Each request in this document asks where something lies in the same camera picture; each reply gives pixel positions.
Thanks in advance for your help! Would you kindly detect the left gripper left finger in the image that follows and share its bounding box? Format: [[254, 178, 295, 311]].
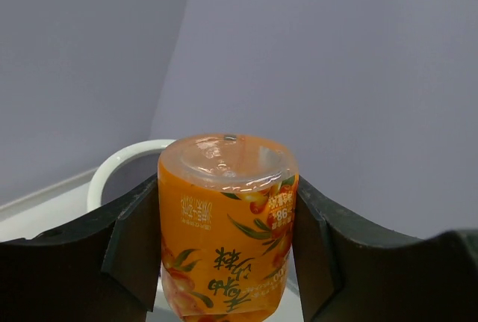
[[1, 176, 161, 321]]

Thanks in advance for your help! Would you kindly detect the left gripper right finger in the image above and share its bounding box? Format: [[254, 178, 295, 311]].
[[292, 179, 477, 321]]

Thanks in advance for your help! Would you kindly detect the orange juice bottle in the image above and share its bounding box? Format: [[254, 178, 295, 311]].
[[158, 134, 299, 321]]

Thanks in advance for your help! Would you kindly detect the grey bin with white rim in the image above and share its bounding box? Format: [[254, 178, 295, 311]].
[[87, 139, 174, 212]]

